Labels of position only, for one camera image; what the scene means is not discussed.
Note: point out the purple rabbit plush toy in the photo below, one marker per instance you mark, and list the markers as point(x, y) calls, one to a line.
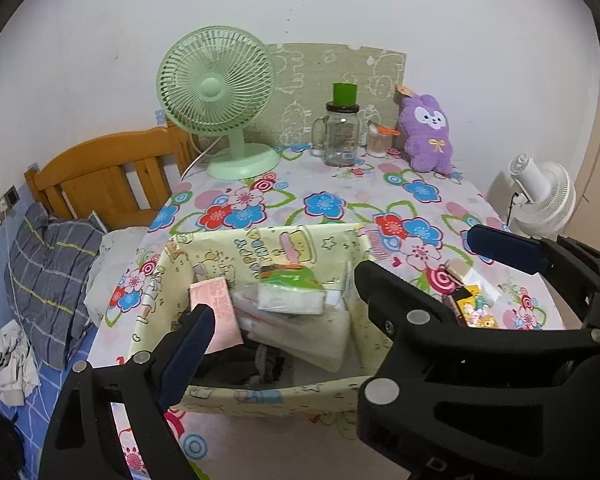
point(426, 131)

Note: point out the green tissue pack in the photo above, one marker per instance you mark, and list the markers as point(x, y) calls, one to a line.
point(290, 289)

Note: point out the yellow cartoon fabric storage box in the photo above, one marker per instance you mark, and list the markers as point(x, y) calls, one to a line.
point(331, 251)

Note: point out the blue bed sheet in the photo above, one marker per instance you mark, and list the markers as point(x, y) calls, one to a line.
point(33, 417)

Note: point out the white floor fan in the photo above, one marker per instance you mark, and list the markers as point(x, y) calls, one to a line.
point(548, 197)

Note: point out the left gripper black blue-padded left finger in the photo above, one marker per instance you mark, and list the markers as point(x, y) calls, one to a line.
point(82, 439)

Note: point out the yellow cartoon pouch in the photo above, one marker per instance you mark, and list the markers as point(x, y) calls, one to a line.
point(470, 307)

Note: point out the floral tablecloth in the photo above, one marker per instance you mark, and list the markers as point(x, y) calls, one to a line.
point(415, 222)

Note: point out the crumpled white cloth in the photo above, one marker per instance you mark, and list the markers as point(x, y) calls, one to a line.
point(18, 371)

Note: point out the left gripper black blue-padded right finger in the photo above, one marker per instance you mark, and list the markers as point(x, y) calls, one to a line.
point(453, 402)

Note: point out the pink paper packet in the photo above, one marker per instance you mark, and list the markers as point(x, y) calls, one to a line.
point(215, 294)

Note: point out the clear plastic packet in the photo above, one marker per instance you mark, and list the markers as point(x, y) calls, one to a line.
point(320, 340)

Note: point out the green cup on jar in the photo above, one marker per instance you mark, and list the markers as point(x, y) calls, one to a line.
point(344, 94)

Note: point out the wall power socket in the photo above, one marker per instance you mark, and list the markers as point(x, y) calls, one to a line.
point(8, 201)

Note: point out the green cartoon board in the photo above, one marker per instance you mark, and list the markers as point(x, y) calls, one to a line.
point(304, 76)

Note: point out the green desk fan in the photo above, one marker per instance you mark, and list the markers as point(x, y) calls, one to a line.
point(216, 81)

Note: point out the wooden bed headboard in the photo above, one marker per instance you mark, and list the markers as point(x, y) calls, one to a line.
point(120, 176)

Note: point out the white bed sheet bundle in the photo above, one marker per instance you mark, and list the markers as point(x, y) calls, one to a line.
point(116, 251)

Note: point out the toothpick jar orange lid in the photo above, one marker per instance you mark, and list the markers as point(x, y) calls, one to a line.
point(379, 139)

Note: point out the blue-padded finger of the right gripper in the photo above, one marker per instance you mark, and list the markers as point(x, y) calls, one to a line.
point(517, 252)

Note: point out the glass mason jar mug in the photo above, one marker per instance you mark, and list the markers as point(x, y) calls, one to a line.
point(334, 137)

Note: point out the black umbrella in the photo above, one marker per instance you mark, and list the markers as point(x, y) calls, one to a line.
point(252, 364)

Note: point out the grey plaid pillow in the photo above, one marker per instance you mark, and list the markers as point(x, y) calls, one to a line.
point(45, 280)

